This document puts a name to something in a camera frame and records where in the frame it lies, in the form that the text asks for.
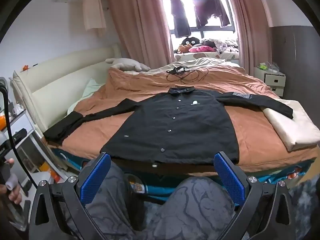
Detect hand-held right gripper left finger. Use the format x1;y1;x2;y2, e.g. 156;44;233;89
28;152;112;240

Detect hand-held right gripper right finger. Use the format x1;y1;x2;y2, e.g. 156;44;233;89
214;151;300;240

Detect black button-up jacket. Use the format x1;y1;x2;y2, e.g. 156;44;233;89
44;86;293;167

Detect pile of mixed clothes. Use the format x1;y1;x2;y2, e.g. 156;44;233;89
200;39;239;54

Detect person's left hand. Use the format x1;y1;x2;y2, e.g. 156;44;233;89
0;158;23;204

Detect white side table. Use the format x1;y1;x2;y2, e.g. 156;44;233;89
0;105;65;198

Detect grey patterned pants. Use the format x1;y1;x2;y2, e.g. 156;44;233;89
60;160;253;240

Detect brown bed blanket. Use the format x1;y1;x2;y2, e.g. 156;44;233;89
61;64;320;173

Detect teal printed bed sheet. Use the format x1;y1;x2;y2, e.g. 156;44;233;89
51;147;320;205

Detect grey fluffy rug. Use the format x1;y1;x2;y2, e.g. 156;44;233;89
287;177;320;240

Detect cream padded headboard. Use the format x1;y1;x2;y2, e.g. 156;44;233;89
12;44;122;140

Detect cream folded blanket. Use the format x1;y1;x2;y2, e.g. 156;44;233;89
260;100;320;152

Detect pale green pillow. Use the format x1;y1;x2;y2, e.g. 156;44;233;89
67;77;105;115

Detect white nightstand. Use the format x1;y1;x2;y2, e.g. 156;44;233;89
254;66;286;97

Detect grey plush toy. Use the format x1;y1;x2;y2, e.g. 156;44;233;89
105;57;151;72

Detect dotted window seat cushion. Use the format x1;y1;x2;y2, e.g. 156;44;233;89
174;52;240;62

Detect pink plush item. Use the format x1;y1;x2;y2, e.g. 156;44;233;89
189;45;218;53

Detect black plush toy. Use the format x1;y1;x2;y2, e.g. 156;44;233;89
181;36;200;47

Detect pink curtain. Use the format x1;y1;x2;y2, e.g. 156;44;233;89
107;0;175;67
222;0;273;75

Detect cream hanging cloth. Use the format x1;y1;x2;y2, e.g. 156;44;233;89
80;0;107;38

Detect dark hanging garment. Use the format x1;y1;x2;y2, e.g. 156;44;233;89
189;0;230;29
169;0;192;38

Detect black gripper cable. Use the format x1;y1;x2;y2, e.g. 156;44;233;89
0;86;37;187

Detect black cable on bed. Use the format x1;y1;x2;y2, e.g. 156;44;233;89
166;66;209;83

